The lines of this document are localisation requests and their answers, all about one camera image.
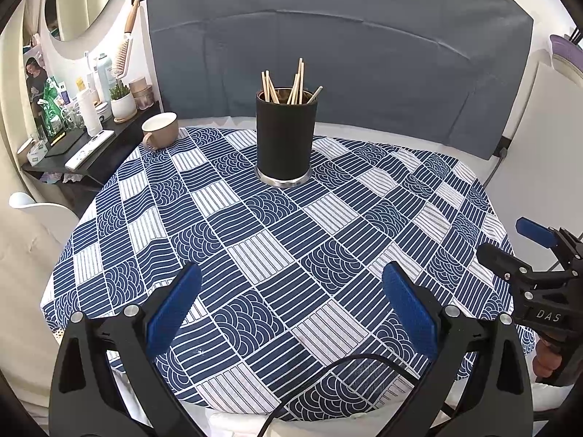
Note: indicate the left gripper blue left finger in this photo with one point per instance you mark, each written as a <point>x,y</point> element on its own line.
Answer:
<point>140,333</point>

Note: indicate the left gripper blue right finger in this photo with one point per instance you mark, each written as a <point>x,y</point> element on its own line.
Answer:
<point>441,337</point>

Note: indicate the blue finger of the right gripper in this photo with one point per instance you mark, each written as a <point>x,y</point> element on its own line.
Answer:
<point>543,236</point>
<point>502,264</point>

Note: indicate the person right hand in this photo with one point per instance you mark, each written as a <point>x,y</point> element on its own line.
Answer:
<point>546,361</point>

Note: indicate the white folded board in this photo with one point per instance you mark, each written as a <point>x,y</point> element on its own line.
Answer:
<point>541,177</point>

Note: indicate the white chair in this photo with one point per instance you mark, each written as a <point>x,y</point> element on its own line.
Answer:
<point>58,220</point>

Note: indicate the blue patterned tablecloth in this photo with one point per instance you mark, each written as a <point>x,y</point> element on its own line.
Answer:
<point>291,310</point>

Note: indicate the white remote control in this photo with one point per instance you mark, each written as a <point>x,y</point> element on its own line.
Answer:
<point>88,149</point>

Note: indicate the beige ceramic mug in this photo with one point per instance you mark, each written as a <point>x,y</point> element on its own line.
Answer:
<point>160,131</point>

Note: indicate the grey fabric backdrop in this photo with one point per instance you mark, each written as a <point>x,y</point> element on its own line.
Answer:
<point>446,71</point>

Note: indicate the small potted green plant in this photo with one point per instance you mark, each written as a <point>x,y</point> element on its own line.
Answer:
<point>123,105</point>

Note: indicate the green bottle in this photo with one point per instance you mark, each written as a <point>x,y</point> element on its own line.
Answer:
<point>52,117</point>

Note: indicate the white paper roll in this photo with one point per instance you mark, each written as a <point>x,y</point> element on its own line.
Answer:
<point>88,113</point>

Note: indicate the black cylindrical utensil holder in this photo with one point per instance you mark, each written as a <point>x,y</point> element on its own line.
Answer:
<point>284,142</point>

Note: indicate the wooden handled brush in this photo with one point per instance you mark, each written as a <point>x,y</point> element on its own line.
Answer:
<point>122,61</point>

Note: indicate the round wall mirror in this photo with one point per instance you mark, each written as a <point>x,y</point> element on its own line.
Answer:
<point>75,26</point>

